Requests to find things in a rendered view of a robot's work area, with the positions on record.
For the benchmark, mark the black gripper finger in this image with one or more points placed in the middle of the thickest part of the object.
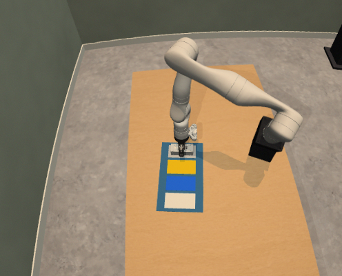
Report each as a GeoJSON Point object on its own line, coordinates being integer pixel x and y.
{"type": "Point", "coordinates": [181, 150]}

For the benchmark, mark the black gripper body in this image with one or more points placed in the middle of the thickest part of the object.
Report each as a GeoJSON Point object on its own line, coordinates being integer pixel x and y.
{"type": "Point", "coordinates": [181, 141]}

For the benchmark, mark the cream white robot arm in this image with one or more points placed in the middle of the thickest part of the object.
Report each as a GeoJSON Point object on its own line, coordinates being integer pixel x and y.
{"type": "Point", "coordinates": [226, 83]}

